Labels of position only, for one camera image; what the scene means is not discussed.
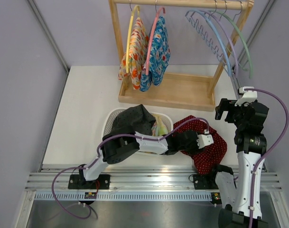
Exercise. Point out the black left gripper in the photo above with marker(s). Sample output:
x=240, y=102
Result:
x=195, y=147

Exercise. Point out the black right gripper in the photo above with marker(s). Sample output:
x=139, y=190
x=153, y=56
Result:
x=228, y=105

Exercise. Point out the red polka dot skirt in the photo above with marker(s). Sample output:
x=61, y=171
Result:
x=212, y=154

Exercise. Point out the pastel floral skirt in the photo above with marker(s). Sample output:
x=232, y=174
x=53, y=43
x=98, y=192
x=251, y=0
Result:
x=159, y=128

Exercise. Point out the mint green hanger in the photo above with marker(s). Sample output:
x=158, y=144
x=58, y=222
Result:
x=237, y=33

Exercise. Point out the dark grey dotted skirt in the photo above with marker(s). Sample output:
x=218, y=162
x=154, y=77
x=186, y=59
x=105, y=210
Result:
x=138, y=117

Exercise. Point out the light blue hanger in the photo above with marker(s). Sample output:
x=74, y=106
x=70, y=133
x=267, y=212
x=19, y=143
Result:
x=215, y=41

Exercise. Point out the pink hanger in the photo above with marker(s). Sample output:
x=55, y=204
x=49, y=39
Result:
x=161, y=9

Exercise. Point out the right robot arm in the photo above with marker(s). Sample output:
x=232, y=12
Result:
x=240, y=198

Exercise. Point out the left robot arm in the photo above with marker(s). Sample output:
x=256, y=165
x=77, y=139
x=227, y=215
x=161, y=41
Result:
x=117, y=148

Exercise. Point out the blue floral skirt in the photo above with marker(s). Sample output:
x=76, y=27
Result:
x=159, y=57

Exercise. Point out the orange yellow floral skirt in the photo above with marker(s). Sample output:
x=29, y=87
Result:
x=137, y=54

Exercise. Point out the wooden clothes rack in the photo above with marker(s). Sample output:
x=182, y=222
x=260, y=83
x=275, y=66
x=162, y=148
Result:
x=177, y=90

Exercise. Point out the white perforated plastic basket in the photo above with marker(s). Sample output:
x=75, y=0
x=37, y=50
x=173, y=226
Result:
x=107, y=127

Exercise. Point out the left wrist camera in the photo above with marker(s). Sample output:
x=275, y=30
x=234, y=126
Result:
x=205, y=139

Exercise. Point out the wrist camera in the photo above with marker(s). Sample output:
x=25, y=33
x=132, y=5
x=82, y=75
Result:
x=248, y=95
x=205, y=139

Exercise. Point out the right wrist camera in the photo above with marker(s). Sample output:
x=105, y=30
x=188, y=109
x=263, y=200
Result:
x=248, y=95

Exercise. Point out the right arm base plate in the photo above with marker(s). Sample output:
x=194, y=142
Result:
x=207, y=182

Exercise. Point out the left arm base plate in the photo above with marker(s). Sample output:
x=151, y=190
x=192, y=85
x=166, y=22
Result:
x=101, y=181

